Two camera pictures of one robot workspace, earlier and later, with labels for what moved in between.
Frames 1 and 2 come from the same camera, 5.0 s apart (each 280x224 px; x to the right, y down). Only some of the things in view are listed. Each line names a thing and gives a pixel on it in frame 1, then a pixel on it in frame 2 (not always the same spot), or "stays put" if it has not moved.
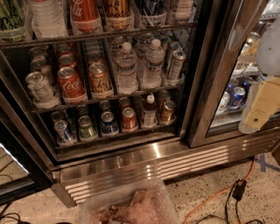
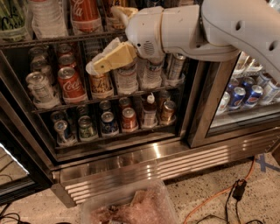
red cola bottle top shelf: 85,16 stays put
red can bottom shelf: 129,120 stays put
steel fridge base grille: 157,167 stays put
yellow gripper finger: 262,102 -> 143,28
